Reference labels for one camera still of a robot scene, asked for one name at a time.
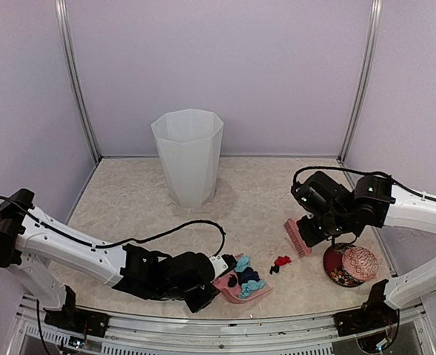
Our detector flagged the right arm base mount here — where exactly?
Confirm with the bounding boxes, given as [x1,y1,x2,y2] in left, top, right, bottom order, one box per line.
[333,280,400,337]

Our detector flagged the right aluminium frame post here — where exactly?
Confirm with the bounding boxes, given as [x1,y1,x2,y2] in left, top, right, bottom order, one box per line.
[338,0,383,163]

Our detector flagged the pink plastic hand brush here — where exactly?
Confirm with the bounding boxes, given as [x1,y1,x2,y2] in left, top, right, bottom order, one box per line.
[284,218,312,257]

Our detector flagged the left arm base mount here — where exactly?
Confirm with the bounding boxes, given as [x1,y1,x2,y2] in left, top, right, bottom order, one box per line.
[44,285,110,338]

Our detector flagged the front aluminium rail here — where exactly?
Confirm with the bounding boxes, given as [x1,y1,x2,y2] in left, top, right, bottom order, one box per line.
[16,306,432,355]

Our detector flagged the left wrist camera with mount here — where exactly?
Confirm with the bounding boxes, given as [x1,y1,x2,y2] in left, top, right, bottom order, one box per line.
[209,254,237,279]

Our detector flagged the dark red patterned round dish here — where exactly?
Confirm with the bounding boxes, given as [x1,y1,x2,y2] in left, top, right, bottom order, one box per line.
[323,243,363,288]

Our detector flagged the small black paper scrap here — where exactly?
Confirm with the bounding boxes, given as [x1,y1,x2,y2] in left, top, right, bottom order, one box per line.
[269,265,280,274]

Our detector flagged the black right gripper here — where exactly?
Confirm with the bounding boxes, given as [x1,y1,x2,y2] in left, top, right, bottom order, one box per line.
[296,211,355,248]

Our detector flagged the small red paper scrap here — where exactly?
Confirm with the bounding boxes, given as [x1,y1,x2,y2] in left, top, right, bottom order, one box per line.
[274,256,292,267]

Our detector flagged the navy paper scrap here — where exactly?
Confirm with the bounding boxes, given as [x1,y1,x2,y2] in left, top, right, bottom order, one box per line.
[236,267,260,285]

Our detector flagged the pink patterned small bowl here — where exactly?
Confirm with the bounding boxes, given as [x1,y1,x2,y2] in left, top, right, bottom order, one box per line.
[342,246,379,282]

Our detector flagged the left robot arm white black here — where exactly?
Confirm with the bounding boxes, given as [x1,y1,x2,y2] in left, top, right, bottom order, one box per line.
[0,189,237,329]

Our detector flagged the pink plastic dustpan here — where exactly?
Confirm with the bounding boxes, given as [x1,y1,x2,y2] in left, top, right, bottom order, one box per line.
[213,254,272,304]

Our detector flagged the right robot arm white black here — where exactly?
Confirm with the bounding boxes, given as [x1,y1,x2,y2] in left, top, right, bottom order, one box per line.
[286,166,436,328]

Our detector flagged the translucent white waste bin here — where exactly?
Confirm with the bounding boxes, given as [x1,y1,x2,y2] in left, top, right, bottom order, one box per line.
[151,109,224,209]

